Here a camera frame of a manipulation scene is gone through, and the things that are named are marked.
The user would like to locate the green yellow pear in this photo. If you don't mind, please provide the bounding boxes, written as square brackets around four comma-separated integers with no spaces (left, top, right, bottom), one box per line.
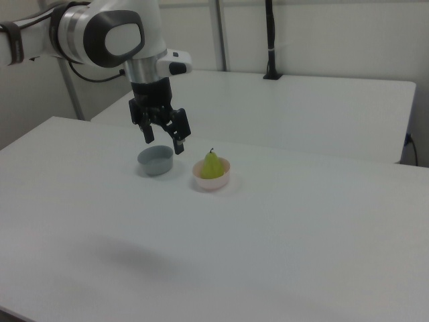
[200,147,225,180]

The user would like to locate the black cable with blue plug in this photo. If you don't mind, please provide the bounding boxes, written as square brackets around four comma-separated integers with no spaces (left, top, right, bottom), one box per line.
[404,132,419,166]

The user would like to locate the pink bowl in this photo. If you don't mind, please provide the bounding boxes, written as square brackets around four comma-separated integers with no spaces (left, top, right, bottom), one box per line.
[192,158,233,193]

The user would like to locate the grey metal frame post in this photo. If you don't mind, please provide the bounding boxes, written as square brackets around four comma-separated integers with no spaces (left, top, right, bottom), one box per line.
[213,0,228,72]
[59,56,85,121]

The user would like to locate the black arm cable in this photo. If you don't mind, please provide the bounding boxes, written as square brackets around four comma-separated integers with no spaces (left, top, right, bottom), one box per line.
[0,1,127,83]

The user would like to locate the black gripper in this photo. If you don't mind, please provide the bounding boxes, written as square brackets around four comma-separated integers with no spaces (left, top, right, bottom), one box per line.
[128,77,192,156]

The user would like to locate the black camera pole with clamp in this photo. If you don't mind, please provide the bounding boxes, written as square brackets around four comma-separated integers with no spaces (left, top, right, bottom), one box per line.
[262,0,284,81]

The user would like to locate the black velcro strap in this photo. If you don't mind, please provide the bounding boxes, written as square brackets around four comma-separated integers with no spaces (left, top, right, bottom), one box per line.
[0,21,26,66]

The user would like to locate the grey bowl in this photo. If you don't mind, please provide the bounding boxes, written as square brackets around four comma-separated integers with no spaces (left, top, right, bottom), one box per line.
[137,144,174,177]

